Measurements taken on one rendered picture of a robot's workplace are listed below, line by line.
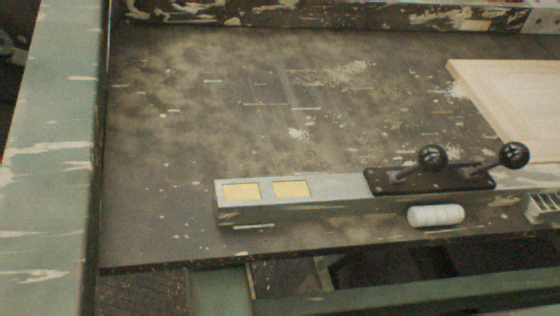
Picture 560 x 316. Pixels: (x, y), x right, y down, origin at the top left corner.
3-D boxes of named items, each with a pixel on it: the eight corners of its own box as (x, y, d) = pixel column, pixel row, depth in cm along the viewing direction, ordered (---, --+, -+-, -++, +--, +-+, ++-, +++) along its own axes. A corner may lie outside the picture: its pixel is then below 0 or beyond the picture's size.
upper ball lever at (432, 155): (405, 192, 73) (457, 169, 61) (381, 193, 72) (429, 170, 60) (400, 167, 74) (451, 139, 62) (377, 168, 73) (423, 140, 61)
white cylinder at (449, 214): (412, 231, 72) (460, 227, 74) (419, 218, 70) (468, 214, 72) (404, 215, 74) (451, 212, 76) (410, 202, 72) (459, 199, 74)
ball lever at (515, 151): (476, 187, 76) (540, 165, 64) (454, 189, 75) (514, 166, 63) (471, 164, 77) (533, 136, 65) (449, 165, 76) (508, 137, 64)
